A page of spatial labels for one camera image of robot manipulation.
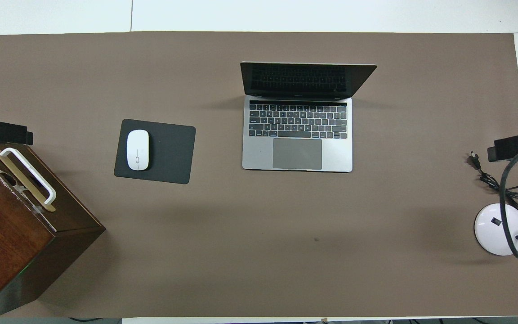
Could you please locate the white desk lamp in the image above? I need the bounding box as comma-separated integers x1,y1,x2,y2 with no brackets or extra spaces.
474,173,518,256

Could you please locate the brown paper table mat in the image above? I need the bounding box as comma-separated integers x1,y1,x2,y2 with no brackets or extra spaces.
0,31,518,318

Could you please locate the black lamp power cable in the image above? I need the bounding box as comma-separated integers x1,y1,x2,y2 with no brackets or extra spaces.
470,152,518,213

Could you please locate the dark brown wooden box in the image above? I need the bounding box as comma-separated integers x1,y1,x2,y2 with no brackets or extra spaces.
0,142,106,323

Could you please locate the black mouse pad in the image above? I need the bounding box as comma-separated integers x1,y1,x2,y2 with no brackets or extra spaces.
114,119,196,185

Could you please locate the white box handle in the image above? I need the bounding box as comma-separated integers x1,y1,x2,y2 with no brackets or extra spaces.
0,148,57,206

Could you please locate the silver laptop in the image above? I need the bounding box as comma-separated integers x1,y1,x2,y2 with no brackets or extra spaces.
240,62,378,173

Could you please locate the white computer mouse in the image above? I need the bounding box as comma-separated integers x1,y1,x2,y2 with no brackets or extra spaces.
126,130,150,171

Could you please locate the brass handle plate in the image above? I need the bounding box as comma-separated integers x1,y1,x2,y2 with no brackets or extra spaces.
0,148,56,212

